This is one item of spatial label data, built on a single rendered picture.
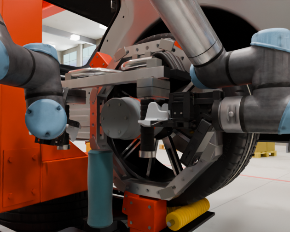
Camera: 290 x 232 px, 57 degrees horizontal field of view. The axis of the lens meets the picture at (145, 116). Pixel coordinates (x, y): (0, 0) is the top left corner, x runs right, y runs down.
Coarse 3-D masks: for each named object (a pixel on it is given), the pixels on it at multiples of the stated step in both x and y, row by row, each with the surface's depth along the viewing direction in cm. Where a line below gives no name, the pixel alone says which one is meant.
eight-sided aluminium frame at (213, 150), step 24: (120, 48) 102; (144, 48) 95; (168, 48) 89; (96, 96) 109; (96, 120) 109; (96, 144) 108; (216, 144) 80; (120, 168) 106; (192, 168) 88; (144, 192) 94; (168, 192) 88
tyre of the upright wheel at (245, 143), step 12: (156, 36) 102; (168, 36) 99; (108, 96) 116; (228, 96) 85; (108, 144) 116; (228, 144) 85; (240, 144) 84; (252, 144) 95; (228, 156) 85; (240, 156) 87; (216, 168) 87; (228, 168) 85; (240, 168) 97; (204, 180) 89; (216, 180) 87; (228, 180) 95; (192, 192) 92; (204, 192) 90; (168, 204) 98; (180, 204) 96
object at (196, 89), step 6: (180, 90) 123; (192, 90) 119; (198, 90) 117; (186, 132) 115; (174, 138) 124; (180, 138) 122; (174, 144) 124; (180, 144) 122; (186, 144) 120; (180, 150) 122
